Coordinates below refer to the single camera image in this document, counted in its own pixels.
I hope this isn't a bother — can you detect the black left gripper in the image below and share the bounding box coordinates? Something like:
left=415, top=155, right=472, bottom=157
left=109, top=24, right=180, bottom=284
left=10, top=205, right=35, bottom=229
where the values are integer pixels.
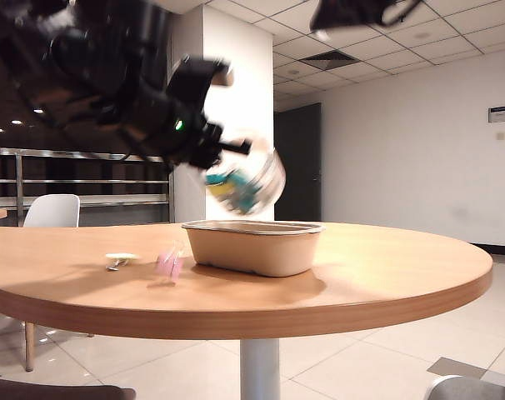
left=168, top=120, right=253, bottom=170

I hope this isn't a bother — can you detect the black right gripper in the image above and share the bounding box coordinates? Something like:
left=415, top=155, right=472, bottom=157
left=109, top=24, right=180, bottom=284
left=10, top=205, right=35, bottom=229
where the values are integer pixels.
left=309, top=0, right=423, bottom=31

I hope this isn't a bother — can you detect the clear plastic clip jar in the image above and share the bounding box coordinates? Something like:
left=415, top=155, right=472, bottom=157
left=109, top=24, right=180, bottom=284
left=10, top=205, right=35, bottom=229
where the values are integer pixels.
left=204, top=139, right=288, bottom=217

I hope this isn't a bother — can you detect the beige rectangular pulp tray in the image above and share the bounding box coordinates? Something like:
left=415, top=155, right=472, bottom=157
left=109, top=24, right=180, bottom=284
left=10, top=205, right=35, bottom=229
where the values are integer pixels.
left=180, top=219, right=327, bottom=278

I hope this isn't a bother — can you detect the pink binder clip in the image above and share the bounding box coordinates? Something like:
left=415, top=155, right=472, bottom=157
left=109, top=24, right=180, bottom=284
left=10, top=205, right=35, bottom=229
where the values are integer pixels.
left=147, top=243, right=185, bottom=288

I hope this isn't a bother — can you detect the yellow binder clip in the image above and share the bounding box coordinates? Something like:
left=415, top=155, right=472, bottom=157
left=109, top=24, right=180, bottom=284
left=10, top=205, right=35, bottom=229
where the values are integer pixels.
left=105, top=252, right=139, bottom=272

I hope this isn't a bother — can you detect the ceiling air vent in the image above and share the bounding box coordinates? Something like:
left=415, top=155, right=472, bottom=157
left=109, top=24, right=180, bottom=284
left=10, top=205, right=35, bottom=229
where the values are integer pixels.
left=297, top=50, right=358, bottom=68

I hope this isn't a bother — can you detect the dark glass window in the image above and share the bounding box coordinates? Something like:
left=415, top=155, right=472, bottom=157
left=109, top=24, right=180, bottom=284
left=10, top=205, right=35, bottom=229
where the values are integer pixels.
left=0, top=53, right=170, bottom=197

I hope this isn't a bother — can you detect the dark single door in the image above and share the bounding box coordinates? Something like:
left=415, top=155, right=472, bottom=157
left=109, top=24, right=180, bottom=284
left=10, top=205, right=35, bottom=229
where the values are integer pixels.
left=273, top=102, right=323, bottom=223

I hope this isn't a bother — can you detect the steel window railing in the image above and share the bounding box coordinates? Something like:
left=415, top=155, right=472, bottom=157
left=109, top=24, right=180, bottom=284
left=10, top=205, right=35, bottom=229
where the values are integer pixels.
left=0, top=147, right=173, bottom=226

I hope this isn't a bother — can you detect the white plastic chair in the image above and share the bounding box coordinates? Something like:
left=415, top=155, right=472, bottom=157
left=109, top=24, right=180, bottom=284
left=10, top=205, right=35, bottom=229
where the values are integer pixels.
left=22, top=193, right=95, bottom=372

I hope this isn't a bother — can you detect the brown seat cushion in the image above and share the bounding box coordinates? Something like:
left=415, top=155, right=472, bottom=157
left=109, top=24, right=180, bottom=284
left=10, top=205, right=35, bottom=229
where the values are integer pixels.
left=0, top=377, right=137, bottom=400

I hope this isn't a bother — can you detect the grey floor plate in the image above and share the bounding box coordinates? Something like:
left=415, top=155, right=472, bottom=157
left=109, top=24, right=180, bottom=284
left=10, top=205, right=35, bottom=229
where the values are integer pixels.
left=427, top=357, right=486, bottom=379

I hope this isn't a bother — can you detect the grey chair back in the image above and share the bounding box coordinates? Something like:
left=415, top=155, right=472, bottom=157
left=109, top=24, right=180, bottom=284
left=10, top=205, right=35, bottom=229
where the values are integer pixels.
left=423, top=374, right=505, bottom=400

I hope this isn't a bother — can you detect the white table pedestal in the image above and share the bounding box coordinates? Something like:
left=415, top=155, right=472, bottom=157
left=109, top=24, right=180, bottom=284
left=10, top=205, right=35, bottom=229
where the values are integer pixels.
left=239, top=339, right=281, bottom=400

